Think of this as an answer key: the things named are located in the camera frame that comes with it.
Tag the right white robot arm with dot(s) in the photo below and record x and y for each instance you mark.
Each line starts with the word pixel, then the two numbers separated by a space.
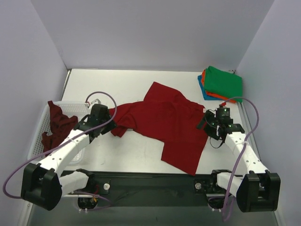
pixel 258 189

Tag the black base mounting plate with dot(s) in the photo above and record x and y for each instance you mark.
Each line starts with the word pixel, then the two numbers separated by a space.
pixel 127 189

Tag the orange folded t-shirt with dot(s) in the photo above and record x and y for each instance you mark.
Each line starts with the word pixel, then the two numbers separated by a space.
pixel 211 93

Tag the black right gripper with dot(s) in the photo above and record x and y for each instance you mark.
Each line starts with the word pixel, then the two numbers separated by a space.
pixel 209 123

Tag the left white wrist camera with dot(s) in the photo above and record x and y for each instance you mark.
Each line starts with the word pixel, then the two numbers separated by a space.
pixel 96 101

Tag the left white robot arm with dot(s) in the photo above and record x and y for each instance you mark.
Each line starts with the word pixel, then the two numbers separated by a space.
pixel 43 183

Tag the dark red t-shirt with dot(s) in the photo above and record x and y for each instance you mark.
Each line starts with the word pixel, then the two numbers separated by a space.
pixel 60 127

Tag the blue folded t-shirt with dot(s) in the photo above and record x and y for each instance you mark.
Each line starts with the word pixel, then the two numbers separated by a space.
pixel 205 95

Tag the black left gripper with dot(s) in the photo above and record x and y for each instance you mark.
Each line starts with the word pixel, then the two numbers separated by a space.
pixel 107 125

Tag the green folded t-shirt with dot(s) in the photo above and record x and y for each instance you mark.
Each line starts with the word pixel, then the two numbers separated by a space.
pixel 223 83

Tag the white plastic basket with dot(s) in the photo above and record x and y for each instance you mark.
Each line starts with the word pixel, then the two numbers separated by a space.
pixel 69 108

